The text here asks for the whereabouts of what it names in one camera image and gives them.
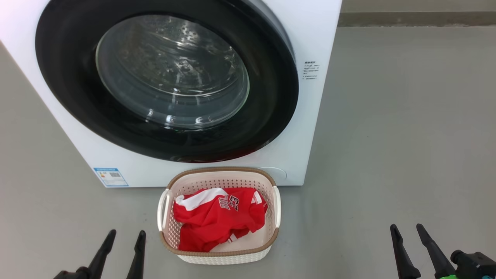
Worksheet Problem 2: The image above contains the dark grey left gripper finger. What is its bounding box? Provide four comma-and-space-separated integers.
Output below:
87, 229, 117, 279
126, 230, 146, 279

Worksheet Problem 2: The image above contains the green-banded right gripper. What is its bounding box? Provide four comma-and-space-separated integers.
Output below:
390, 224, 460, 279

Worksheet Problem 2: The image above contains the red basketball jersey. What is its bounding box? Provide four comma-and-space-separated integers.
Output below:
173, 187, 269, 253

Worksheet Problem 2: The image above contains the black round glass washer door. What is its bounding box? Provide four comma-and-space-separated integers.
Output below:
35, 0, 300, 163

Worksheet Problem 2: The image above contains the cream perforated laundry basket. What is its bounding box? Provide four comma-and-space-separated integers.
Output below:
157, 167, 282, 265

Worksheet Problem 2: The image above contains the white front-load washing machine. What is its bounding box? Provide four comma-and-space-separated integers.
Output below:
0, 0, 343, 188

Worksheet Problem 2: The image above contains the blue energy label sticker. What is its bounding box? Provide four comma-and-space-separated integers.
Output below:
93, 167, 129, 188

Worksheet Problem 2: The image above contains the printed text label sticker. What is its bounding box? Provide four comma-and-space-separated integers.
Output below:
303, 61, 320, 80

